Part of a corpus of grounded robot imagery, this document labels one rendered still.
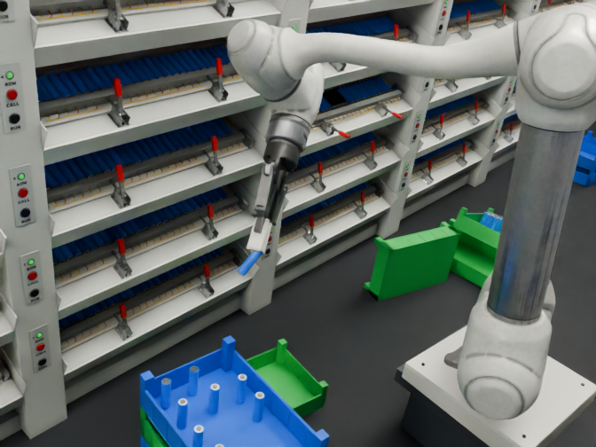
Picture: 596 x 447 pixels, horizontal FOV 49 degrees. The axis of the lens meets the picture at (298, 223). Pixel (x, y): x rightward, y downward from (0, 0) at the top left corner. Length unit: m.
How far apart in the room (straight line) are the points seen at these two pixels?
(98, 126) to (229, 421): 0.63
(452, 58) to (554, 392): 0.80
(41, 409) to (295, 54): 0.98
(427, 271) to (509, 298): 0.98
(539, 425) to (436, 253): 0.82
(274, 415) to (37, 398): 0.59
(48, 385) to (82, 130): 0.60
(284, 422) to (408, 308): 0.97
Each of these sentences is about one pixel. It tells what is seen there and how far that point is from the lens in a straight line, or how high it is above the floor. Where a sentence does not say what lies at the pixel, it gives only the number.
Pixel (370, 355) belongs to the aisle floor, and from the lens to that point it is 1.93.
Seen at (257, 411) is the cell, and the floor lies 0.35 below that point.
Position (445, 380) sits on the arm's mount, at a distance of 1.55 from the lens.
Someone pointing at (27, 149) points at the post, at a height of 0.73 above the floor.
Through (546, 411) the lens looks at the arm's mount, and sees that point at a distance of 1.58.
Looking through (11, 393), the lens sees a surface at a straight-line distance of 1.59.
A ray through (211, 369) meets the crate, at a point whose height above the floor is 0.33.
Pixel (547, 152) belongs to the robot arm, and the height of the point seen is 0.88.
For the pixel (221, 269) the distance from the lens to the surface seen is 1.88.
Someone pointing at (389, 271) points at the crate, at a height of 0.11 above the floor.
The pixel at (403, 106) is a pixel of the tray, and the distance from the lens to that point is 2.20.
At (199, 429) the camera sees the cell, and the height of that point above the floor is 0.39.
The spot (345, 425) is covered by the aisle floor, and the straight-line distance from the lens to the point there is 1.73.
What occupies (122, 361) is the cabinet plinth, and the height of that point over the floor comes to 0.04.
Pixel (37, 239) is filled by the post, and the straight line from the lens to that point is 1.36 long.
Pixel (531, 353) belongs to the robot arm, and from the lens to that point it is 1.29.
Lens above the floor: 1.28
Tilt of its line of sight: 31 degrees down
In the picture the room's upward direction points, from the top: 8 degrees clockwise
